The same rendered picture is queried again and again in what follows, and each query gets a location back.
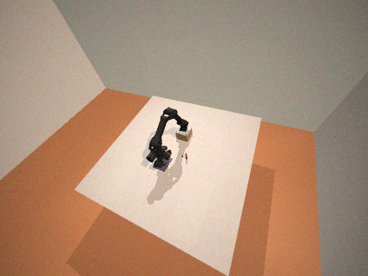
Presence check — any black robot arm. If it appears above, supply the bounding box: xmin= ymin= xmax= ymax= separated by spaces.
xmin=146 ymin=107 xmax=188 ymax=162

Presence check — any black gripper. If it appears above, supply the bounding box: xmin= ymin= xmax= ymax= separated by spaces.
xmin=154 ymin=145 xmax=168 ymax=168

